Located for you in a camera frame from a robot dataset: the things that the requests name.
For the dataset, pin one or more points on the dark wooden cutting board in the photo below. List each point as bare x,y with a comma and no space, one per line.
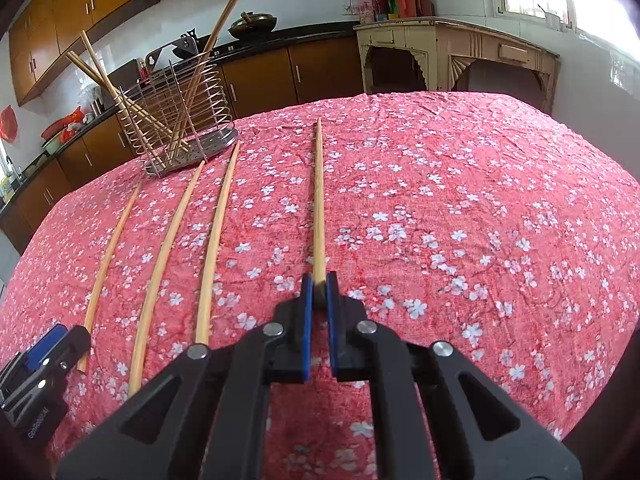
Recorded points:
126,76

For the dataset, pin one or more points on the cream wooden side table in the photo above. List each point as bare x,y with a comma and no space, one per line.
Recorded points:
444,48

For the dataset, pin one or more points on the black wok on stove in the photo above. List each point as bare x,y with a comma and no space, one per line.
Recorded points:
186,46

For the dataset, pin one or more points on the red hanging wall ornament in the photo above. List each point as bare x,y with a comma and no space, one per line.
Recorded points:
8,124

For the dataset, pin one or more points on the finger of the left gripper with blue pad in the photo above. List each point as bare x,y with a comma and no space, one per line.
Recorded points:
36,353

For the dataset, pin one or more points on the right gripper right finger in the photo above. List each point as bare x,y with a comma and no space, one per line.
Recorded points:
435,414

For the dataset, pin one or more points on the red oil jugs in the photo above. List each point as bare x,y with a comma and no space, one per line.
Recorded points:
415,8

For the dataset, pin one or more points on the chopstick in basket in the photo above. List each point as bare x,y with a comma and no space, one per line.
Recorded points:
210,50
90,70
134,113

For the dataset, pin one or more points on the wooden upper cabinets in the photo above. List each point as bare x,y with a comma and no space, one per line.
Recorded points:
47,30

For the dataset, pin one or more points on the wire utensil holder basket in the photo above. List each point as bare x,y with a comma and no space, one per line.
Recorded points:
177,115

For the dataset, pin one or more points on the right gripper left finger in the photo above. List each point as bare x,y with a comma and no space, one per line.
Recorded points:
204,415

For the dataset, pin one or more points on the stacked bowls with red bag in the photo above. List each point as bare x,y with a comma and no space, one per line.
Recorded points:
62,130

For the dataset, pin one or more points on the red floral tablecloth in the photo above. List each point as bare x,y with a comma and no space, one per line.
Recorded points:
467,217

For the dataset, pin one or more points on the chopstick in basket right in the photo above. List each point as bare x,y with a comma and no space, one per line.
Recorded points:
210,50

